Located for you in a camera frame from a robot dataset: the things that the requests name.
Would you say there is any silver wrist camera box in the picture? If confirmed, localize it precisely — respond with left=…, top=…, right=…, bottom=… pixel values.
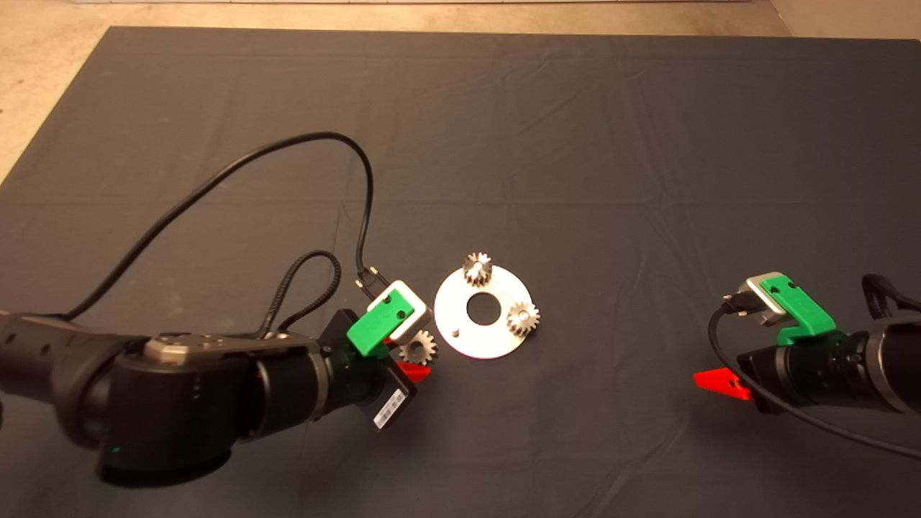
left=745, top=276, right=786, bottom=326
left=381, top=281, right=432, bottom=345

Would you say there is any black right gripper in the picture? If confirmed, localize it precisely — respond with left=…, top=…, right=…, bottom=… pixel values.
left=693, top=331, right=871, bottom=414

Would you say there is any green left camera mount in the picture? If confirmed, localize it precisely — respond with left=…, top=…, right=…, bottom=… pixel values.
left=347, top=291, right=417, bottom=359

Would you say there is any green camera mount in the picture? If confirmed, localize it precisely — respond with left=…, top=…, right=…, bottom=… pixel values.
left=347, top=291, right=417, bottom=359
left=761, top=272, right=838, bottom=346

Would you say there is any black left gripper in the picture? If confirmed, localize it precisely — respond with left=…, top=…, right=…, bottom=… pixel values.
left=317, top=309, right=432, bottom=432

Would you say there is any small steel planetary gear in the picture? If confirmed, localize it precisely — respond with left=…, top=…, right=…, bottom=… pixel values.
left=507, top=302, right=542, bottom=337
left=399, top=331, right=438, bottom=366
left=463, top=252, right=494, bottom=286

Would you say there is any round metal carrier plate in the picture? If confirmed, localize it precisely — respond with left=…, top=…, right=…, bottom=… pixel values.
left=434, top=265, right=535, bottom=359

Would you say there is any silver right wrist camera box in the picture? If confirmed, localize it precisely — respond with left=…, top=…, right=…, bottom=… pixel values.
left=745, top=276, right=786, bottom=326

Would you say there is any black right camera cable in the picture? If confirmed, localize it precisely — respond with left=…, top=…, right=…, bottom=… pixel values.
left=708, top=291, right=921, bottom=461

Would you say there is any green right camera mount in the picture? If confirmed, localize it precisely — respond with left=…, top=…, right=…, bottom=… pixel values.
left=761, top=272, right=838, bottom=346

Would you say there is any black left camera cable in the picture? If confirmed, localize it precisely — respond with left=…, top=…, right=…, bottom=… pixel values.
left=65, top=132, right=393, bottom=339

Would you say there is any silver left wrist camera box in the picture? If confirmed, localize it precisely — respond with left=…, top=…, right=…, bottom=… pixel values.
left=381, top=281, right=432, bottom=345

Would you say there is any dark grey table cloth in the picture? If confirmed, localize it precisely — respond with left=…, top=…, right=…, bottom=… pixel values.
left=0, top=27, right=921, bottom=518

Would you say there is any black camera cable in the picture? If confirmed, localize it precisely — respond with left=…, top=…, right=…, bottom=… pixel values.
left=65, top=132, right=393, bottom=339
left=708, top=291, right=921, bottom=461

